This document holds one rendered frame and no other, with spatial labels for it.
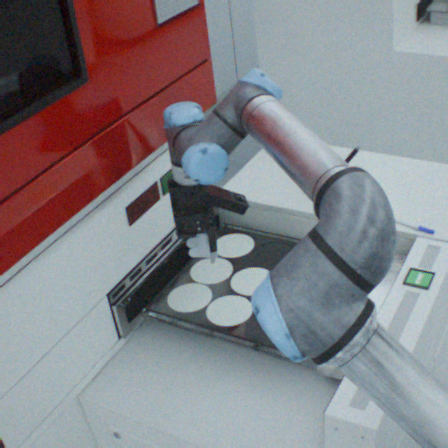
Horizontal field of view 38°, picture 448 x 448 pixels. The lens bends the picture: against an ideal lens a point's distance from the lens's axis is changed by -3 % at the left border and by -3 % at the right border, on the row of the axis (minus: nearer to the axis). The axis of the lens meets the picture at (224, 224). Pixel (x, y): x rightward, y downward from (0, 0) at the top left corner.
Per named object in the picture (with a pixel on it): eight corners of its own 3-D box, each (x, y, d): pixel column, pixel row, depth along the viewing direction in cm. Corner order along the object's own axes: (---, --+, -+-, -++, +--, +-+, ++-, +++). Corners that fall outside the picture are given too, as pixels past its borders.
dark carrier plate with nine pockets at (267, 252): (147, 310, 145) (147, 308, 145) (224, 228, 169) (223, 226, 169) (289, 353, 129) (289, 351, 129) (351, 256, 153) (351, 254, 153)
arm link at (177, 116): (167, 120, 118) (156, 104, 125) (176, 173, 124) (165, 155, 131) (208, 110, 120) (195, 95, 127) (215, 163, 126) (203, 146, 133)
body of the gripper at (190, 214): (174, 223, 140) (165, 174, 134) (214, 215, 141) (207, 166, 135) (178, 243, 134) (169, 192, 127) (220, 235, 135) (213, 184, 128)
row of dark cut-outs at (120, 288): (109, 303, 140) (107, 294, 139) (212, 201, 171) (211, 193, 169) (111, 304, 140) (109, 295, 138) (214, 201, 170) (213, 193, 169)
